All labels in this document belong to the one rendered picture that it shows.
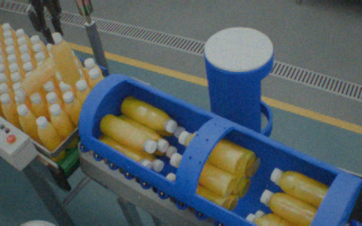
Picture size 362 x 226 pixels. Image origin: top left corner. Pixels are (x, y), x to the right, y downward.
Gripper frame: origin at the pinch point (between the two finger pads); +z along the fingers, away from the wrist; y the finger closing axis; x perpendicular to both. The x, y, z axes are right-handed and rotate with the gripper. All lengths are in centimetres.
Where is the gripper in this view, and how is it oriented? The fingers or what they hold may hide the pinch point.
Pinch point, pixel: (53, 31)
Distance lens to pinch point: 149.6
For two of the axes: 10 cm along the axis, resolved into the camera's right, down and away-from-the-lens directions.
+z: 1.2, 6.4, 7.6
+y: 5.0, -7.0, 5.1
